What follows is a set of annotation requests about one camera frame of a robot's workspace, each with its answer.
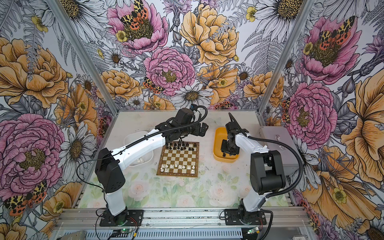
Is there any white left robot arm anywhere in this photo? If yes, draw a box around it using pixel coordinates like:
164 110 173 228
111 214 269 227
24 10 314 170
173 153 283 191
95 104 208 226

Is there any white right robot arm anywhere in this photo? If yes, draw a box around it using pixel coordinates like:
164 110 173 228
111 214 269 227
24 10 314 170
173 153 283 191
221 113 286 224

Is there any wooden chess board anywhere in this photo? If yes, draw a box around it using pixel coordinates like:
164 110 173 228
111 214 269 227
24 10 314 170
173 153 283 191
157 141 200 178

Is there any yellow plastic bin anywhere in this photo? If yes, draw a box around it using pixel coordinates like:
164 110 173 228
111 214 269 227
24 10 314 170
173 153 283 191
213 127 239 163

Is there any floral table mat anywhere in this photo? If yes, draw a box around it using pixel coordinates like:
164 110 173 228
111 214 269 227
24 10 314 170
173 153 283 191
77 149 289 208

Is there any grey metal box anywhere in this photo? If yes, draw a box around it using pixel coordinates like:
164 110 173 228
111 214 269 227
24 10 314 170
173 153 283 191
259 125 305 177

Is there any white plastic bin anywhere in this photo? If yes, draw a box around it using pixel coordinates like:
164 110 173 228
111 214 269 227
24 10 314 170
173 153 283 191
122 130 154 168

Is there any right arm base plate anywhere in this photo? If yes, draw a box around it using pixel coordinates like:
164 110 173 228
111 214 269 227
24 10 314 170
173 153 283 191
224 209 267 226

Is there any white cable duct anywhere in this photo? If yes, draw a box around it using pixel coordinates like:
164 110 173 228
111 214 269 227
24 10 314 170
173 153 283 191
55 228 243 240

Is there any aluminium corner post left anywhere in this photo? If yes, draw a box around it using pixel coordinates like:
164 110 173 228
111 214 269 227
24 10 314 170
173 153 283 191
47 1 119 117

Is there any aluminium corner post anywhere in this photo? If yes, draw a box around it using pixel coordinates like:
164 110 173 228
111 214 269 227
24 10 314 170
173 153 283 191
47 1 119 117
258 1 314 115

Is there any aluminium corner post right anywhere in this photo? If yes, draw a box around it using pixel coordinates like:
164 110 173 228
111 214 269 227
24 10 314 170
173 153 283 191
258 1 314 115

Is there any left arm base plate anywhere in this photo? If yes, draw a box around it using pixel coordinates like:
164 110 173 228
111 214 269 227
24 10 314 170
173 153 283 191
100 209 144 227

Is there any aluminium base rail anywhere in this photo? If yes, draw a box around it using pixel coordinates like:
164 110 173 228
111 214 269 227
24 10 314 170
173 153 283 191
56 207 310 230

